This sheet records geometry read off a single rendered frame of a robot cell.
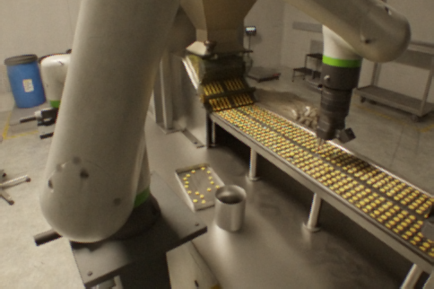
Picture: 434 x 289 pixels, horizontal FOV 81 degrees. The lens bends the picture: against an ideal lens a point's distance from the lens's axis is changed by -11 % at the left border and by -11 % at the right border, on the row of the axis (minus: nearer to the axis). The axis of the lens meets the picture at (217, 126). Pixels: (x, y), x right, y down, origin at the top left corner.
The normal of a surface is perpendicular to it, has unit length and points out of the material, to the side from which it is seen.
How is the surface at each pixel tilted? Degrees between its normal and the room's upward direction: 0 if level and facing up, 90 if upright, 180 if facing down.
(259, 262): 0
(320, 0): 116
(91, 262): 0
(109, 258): 0
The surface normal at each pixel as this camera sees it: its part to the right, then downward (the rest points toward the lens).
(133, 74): 0.61, 0.48
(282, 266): 0.00, -0.91
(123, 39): 0.29, 0.46
